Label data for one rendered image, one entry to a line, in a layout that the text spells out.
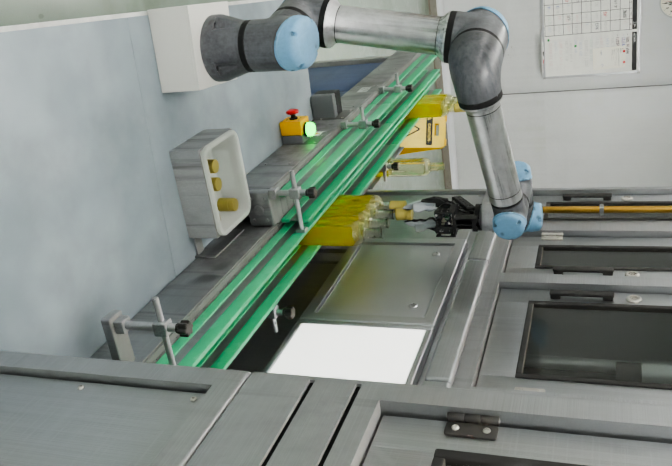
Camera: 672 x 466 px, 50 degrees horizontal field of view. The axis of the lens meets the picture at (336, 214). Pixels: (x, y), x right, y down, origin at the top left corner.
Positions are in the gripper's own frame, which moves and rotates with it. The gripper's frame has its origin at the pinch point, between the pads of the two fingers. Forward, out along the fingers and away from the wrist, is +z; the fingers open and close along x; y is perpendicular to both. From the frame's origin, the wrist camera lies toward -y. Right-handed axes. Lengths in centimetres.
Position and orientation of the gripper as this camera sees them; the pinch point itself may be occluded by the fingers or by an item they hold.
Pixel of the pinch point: (409, 214)
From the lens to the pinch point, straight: 200.0
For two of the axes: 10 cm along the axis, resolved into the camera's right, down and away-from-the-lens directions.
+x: 1.4, 9.2, 3.8
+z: -9.4, 0.0, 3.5
